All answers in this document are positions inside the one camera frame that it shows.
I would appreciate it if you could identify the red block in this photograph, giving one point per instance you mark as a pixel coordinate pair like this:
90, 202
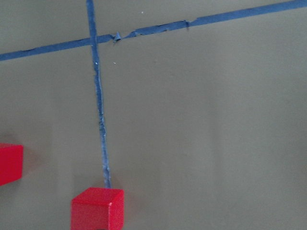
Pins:
11, 163

